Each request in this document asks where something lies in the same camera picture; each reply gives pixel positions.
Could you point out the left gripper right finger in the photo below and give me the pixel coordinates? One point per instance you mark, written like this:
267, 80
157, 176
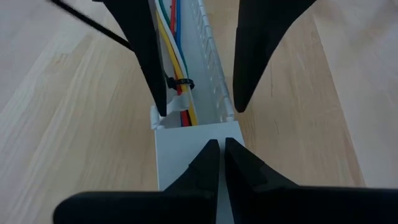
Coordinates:
295, 205

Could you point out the white duct cover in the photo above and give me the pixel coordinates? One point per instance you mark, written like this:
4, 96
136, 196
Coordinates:
186, 155

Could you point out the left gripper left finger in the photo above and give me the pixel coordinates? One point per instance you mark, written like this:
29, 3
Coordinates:
171, 205

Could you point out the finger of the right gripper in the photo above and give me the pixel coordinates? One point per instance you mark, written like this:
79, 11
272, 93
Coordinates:
261, 46
140, 46

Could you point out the black zip tie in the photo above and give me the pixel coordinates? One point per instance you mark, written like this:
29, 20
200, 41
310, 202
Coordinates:
93, 25

